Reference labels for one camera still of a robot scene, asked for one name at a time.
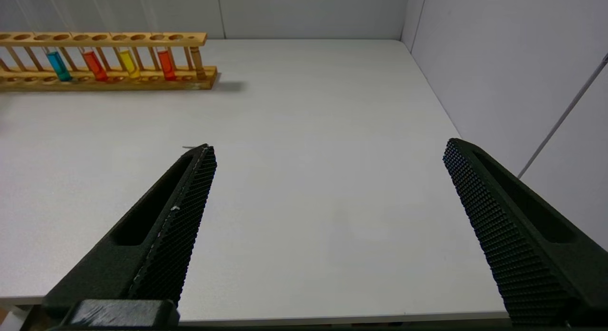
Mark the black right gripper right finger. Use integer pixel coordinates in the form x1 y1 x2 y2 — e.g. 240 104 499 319
443 138 608 328

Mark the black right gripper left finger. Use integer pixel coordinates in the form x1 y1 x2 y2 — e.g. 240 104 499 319
42 144 218 318

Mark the wooden test tube rack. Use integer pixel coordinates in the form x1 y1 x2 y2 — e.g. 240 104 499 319
0 32 219 91

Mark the yellow liquid test tube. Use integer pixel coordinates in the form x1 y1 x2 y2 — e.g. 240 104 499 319
104 0 142 80

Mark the red liquid test tube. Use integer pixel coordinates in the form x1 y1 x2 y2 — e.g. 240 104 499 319
149 0 177 81
61 0 108 82

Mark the teal liquid test tube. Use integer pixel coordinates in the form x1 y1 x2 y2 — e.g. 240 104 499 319
23 0 74 82

